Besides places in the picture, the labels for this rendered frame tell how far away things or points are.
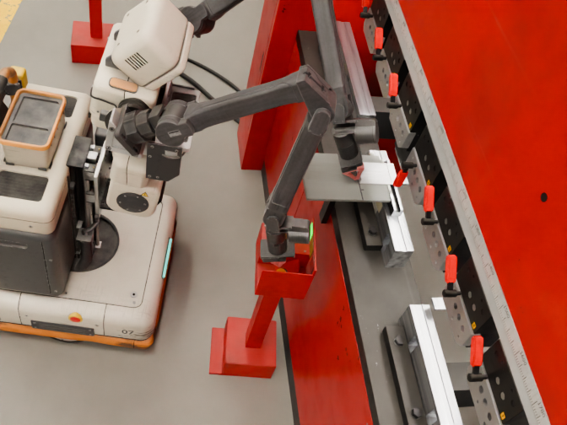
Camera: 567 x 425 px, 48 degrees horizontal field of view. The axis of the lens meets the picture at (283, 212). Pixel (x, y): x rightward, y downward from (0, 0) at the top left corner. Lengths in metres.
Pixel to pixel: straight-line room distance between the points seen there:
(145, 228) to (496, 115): 1.60
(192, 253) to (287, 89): 1.51
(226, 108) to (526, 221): 0.73
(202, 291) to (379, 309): 1.11
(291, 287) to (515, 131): 0.94
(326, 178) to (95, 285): 1.00
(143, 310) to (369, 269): 0.90
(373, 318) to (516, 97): 0.79
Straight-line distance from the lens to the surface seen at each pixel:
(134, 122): 1.67
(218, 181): 3.16
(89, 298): 2.46
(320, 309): 2.20
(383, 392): 1.79
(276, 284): 2.01
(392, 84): 1.86
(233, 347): 2.57
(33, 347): 2.71
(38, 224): 2.07
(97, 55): 3.63
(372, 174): 2.01
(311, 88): 1.49
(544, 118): 1.29
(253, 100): 1.55
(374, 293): 1.91
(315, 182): 1.93
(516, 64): 1.39
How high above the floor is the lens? 2.44
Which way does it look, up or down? 52 degrees down
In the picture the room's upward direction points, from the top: 19 degrees clockwise
